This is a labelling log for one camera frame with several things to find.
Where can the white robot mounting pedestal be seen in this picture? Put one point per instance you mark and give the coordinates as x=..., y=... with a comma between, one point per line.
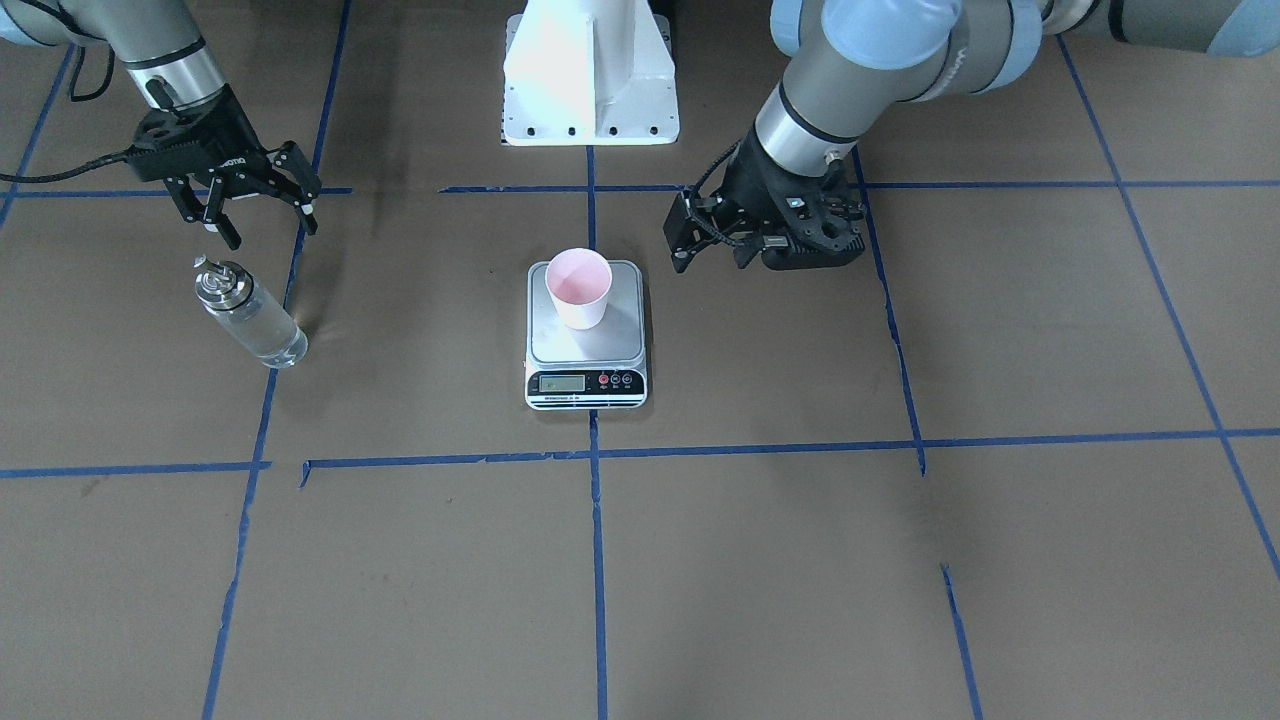
x=590, y=73

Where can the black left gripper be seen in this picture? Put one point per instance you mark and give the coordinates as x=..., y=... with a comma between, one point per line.
x=752, y=190

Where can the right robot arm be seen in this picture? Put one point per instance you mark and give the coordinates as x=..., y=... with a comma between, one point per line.
x=158, y=43

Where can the digital kitchen scale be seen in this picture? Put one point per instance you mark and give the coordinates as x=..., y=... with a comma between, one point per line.
x=601, y=367

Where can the glass sauce dispenser bottle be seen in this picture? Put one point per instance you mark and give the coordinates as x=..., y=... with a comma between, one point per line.
x=249, y=313

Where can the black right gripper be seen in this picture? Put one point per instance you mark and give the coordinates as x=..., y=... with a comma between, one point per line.
x=196, y=150

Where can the pink paper cup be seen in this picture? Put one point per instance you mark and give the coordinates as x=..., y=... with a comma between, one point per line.
x=578, y=282

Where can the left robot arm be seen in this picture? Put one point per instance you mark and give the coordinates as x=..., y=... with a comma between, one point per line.
x=849, y=61

